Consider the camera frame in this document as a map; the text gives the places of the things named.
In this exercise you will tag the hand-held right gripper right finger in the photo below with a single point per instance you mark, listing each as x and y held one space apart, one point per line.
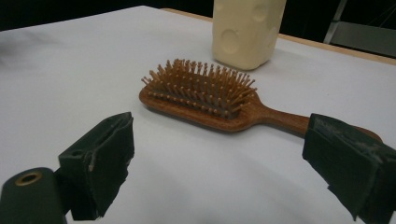
351 161

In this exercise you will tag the cream ceramic holder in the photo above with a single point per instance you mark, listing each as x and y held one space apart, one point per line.
246 34

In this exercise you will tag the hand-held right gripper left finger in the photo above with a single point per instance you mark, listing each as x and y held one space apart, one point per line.
99 161

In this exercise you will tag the metal stand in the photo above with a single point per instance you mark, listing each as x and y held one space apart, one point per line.
361 31

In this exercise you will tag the wooden hairbrush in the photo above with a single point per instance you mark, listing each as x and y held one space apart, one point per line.
205 102

